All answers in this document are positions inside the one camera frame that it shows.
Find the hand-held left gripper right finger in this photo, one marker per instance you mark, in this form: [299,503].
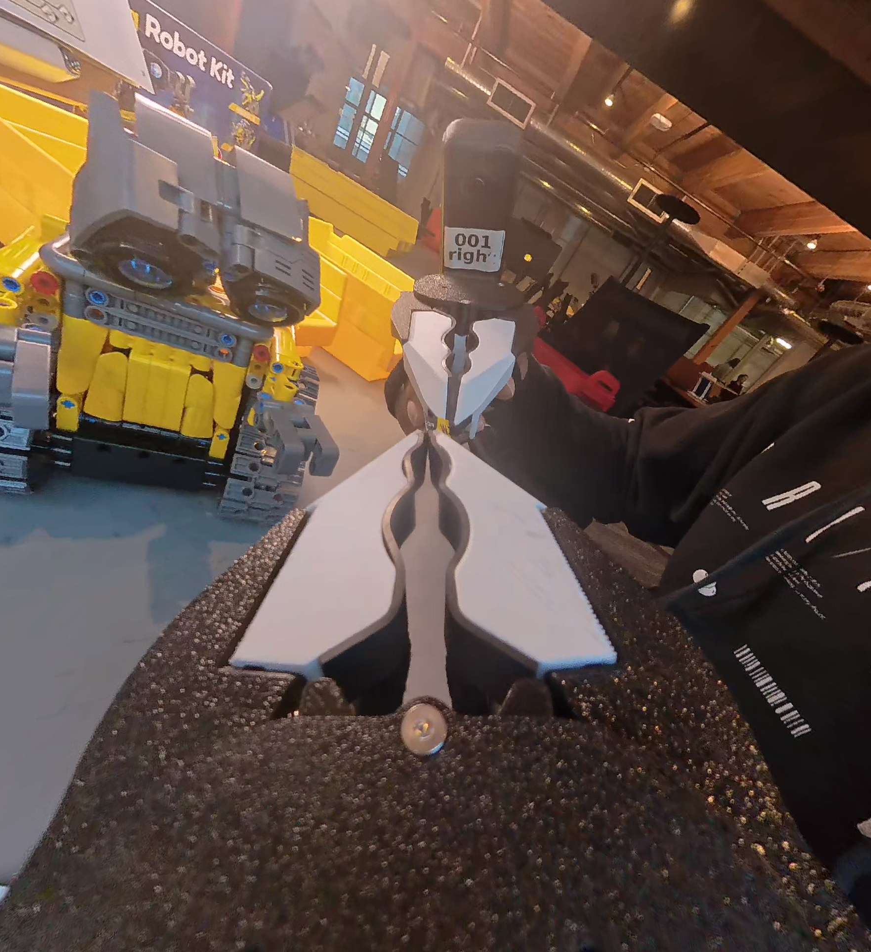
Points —
[532,587]

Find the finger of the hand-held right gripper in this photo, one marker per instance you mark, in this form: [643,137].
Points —
[495,357]
[428,349]

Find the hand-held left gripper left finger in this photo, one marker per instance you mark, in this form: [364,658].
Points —
[324,580]

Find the yellow grey toy brick robot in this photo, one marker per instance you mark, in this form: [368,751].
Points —
[145,387]

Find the grey toy robot head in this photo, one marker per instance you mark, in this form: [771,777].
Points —
[167,193]

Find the grey desk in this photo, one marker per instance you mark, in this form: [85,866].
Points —
[71,632]

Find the paned window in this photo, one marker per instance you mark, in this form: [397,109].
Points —
[376,119]

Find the black display board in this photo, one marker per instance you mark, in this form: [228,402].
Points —
[629,342]

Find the blue robot kit box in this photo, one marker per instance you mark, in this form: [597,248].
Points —
[205,67]

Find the robot instruction booklet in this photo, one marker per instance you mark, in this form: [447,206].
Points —
[93,30]

